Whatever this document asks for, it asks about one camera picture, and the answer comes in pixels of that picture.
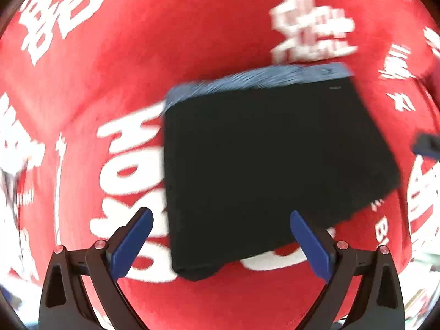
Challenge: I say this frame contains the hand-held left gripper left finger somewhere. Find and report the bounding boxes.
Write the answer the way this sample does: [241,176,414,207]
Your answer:
[38,207,154,330]

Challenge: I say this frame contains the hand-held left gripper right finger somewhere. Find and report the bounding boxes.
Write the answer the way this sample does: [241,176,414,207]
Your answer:
[290,210,407,330]

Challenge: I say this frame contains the white floral cloth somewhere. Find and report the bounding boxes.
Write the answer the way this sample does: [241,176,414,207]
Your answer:
[0,167,22,251]

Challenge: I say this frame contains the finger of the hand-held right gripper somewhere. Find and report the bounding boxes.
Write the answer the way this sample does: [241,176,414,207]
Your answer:
[411,133,440,161]

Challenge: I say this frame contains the black pants with blue trim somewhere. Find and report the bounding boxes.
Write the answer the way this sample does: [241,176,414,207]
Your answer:
[161,62,403,282]

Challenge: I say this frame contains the red printed blanket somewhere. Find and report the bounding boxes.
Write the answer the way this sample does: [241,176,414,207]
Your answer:
[0,0,440,330]

